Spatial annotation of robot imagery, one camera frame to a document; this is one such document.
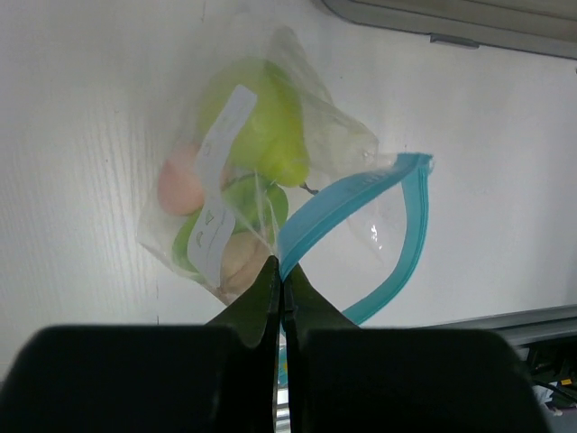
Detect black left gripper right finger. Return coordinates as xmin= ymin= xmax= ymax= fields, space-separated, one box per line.
xmin=282 ymin=267 xmax=576 ymax=432

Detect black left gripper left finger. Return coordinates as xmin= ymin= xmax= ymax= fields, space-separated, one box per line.
xmin=1 ymin=257 xmax=281 ymax=432

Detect beige toy garlic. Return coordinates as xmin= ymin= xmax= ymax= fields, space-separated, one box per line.
xmin=216 ymin=232 xmax=270 ymax=305

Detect pink toy egg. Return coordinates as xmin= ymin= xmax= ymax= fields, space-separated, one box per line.
xmin=157 ymin=143 xmax=205 ymax=216

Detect clear zip top bag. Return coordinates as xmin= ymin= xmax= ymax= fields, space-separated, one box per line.
xmin=138 ymin=17 xmax=434 ymax=325

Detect green toy pear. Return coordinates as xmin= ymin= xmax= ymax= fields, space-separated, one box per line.
xmin=196 ymin=57 xmax=310 ymax=188

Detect clear plastic food bin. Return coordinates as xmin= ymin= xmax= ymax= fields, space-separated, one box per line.
xmin=323 ymin=0 xmax=576 ymax=60

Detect aluminium mounting rail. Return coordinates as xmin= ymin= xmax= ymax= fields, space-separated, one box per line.
xmin=429 ymin=305 xmax=577 ymax=346

